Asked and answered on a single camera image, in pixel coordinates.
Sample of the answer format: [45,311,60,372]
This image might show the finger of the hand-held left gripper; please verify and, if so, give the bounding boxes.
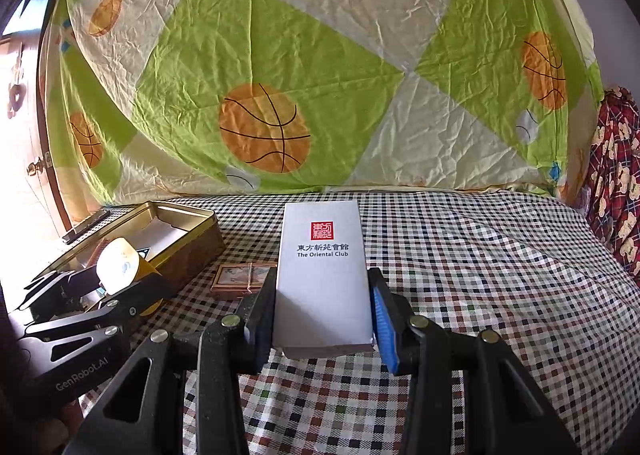
[25,297,166,336]
[22,265,103,308]

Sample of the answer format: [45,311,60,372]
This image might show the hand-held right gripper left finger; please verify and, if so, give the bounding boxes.
[62,266,278,455]

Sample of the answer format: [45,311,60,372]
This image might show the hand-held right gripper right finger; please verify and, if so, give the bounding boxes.
[367,267,583,455]

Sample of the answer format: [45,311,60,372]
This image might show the yellow face toy block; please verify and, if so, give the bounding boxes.
[95,237,166,317]

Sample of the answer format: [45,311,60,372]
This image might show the white cardboard box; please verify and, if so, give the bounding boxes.
[272,201,376,358]

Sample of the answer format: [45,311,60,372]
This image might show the gold and brown tin box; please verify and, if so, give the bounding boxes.
[42,200,227,306]

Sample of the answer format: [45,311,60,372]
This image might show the silver and black harmonica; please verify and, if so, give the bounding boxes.
[62,209,112,243]

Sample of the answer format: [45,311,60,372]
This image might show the small brown wooden box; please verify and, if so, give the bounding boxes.
[210,262,278,297]

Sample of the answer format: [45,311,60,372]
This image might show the checkered bed sheet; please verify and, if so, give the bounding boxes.
[75,185,640,455]

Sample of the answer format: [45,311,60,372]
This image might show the brown wooden door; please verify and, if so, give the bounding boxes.
[0,0,76,256]

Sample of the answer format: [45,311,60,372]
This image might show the round door ornament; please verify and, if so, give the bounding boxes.
[6,80,26,118]

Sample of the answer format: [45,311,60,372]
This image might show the red plaid bear cloth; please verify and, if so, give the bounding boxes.
[582,85,640,276]

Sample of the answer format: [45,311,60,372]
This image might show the basketball print bed sheet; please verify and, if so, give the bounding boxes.
[45,0,606,208]

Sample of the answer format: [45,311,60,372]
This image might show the brass door handle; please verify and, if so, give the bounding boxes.
[27,152,53,176]

